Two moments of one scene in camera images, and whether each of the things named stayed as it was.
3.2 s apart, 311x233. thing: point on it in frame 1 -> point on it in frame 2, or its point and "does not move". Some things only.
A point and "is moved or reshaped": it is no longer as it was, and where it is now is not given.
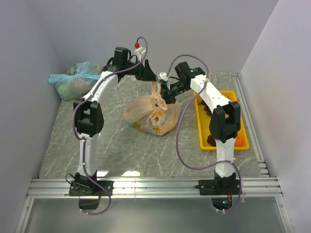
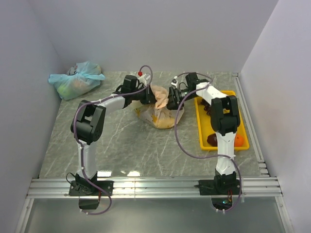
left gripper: x=146 y=73 -> x=150 y=97
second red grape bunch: x=205 y=108 does not move
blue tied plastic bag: x=78 y=81 does not move
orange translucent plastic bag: x=151 y=113 is moved or reshaped
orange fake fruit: x=239 y=141 does not move
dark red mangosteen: x=211 y=141 does not move
